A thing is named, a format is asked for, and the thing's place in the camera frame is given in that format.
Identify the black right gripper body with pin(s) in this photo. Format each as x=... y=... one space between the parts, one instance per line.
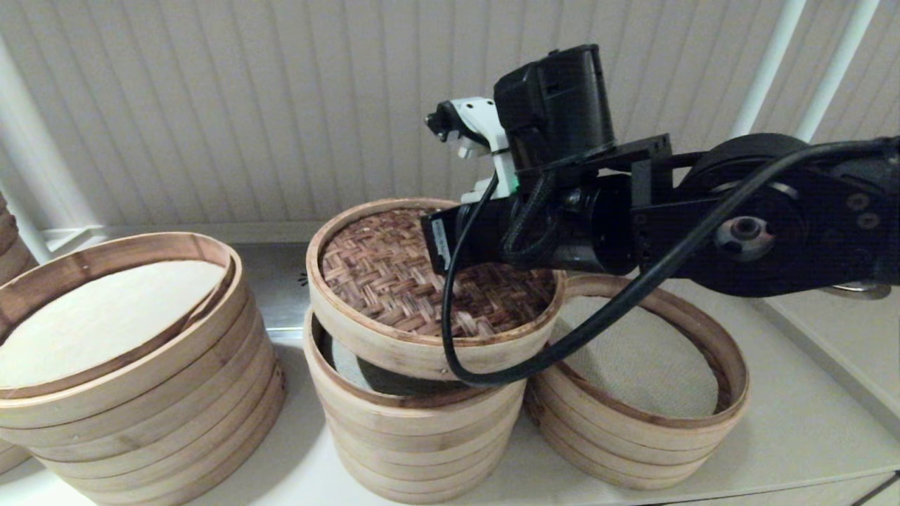
x=485 y=235

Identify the woven bamboo steamer lid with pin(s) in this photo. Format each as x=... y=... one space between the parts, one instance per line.
x=380 y=281

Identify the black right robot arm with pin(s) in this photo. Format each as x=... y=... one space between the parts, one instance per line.
x=808 y=225

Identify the white steamer liner green flecks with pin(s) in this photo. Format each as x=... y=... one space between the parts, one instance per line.
x=358 y=372

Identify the tall narrow bamboo steamer stack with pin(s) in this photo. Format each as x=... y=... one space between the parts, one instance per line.
x=422 y=457

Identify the short bamboo steamer stack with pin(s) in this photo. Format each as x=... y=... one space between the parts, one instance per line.
x=619 y=450

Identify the large plain white steamer liner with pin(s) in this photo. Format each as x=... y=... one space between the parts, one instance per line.
x=105 y=323

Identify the wide bamboo steamer stack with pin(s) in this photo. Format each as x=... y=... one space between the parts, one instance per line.
x=140 y=436

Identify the dark bamboo steamer stack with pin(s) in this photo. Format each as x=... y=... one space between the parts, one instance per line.
x=10 y=253

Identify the white metal pole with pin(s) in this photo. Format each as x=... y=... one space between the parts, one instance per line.
x=837 y=63
x=766 y=63

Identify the round steel counter dish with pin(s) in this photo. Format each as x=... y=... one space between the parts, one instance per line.
x=861 y=289

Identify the thick white pipe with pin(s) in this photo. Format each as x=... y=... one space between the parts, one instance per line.
x=35 y=161

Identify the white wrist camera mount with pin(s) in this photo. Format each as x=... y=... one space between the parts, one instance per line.
x=481 y=116

